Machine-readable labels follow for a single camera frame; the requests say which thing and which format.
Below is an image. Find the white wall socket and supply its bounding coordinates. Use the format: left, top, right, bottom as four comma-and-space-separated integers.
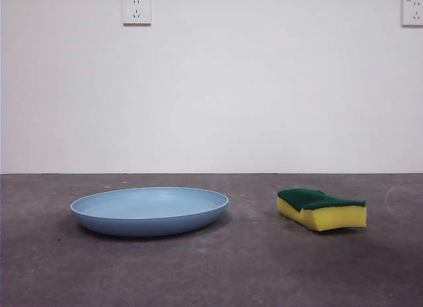
122, 0, 153, 27
401, 0, 423, 28

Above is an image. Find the green and yellow sponge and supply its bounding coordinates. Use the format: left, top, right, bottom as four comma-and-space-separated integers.
276, 188, 367, 233

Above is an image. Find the blue round plate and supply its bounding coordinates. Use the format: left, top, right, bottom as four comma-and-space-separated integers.
69, 186, 230, 238

